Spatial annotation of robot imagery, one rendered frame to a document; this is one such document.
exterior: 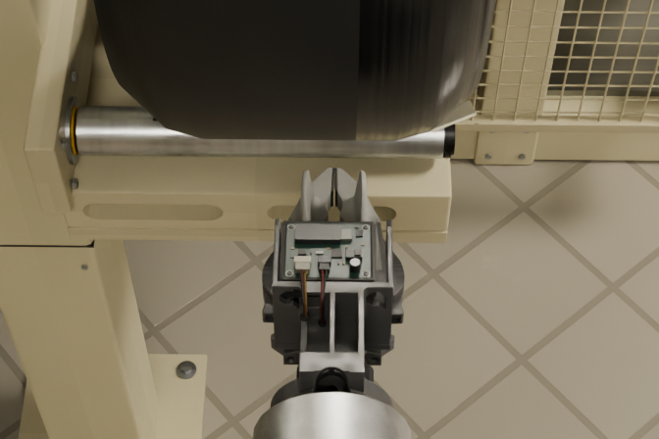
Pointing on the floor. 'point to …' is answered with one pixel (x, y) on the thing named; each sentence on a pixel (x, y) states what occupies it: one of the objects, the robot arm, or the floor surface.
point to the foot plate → (172, 381)
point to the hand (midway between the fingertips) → (333, 191)
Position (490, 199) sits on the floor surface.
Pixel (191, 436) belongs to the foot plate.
